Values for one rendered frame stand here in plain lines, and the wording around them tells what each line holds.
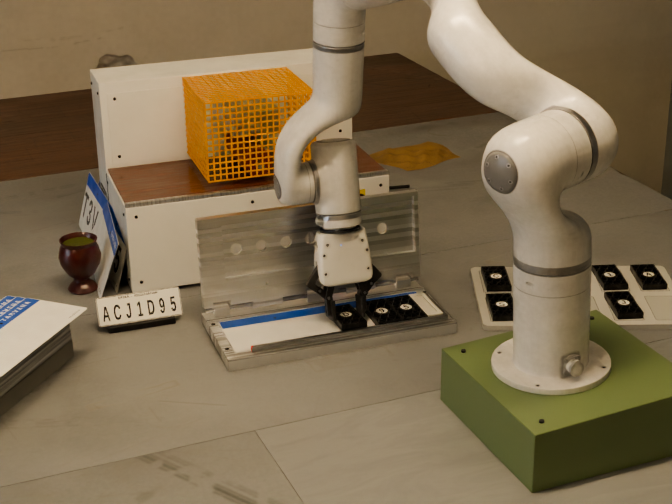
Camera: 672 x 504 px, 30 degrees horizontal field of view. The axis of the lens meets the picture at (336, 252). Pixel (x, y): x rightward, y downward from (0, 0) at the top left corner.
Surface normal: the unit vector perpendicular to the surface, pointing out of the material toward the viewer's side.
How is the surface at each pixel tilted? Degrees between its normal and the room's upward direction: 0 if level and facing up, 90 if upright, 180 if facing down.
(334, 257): 78
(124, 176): 0
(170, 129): 90
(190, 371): 0
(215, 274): 83
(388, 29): 90
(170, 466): 0
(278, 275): 83
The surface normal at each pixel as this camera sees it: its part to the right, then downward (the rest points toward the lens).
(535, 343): -0.59, 0.36
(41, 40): 0.38, 0.36
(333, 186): 0.18, 0.22
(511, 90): 0.11, 0.63
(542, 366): -0.34, 0.40
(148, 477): -0.01, -0.92
